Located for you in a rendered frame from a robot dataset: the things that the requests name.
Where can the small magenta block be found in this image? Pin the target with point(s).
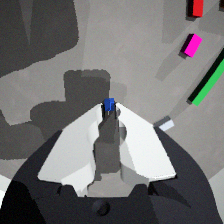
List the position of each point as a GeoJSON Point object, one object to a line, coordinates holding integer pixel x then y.
{"type": "Point", "coordinates": [191, 44]}

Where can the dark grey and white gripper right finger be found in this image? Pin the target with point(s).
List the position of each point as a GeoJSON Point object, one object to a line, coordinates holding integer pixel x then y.
{"type": "Point", "coordinates": [149, 156]}

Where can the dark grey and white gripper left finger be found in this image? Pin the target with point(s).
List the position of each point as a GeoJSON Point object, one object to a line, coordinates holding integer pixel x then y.
{"type": "Point", "coordinates": [65, 158]}

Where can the red rod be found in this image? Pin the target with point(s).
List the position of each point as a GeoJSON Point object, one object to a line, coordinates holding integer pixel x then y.
{"type": "Point", "coordinates": [195, 8]}

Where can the green rod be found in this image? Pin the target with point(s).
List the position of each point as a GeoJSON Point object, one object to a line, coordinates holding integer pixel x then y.
{"type": "Point", "coordinates": [209, 80]}

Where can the small blue block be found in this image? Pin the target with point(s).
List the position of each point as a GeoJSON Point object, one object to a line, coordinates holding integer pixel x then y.
{"type": "Point", "coordinates": [109, 104]}

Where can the grey rod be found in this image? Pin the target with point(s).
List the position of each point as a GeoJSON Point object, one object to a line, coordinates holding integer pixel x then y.
{"type": "Point", "coordinates": [164, 123]}

